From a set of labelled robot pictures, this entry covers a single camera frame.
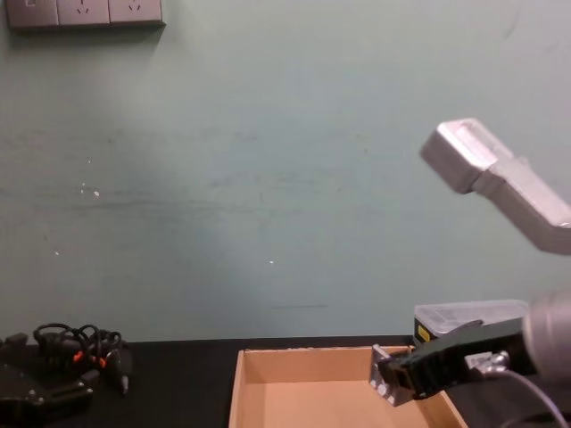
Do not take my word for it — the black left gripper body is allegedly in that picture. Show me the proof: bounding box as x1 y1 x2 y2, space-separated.
0 363 54 428

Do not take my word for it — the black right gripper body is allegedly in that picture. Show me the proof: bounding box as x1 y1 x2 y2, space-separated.
412 317 539 401

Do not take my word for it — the clear plastic case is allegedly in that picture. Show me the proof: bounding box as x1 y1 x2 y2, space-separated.
413 299 531 350

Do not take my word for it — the shallow brown cardboard tray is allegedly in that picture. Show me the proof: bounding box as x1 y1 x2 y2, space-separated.
228 345 469 428

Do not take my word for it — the black table cloth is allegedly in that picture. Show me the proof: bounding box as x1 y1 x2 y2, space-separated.
0 334 571 428

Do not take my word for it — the thin dark cable silver plug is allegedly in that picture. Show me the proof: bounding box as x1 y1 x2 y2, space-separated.
465 350 571 428

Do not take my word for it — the grey wall socket panel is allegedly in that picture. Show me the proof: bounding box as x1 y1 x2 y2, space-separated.
4 0 167 30

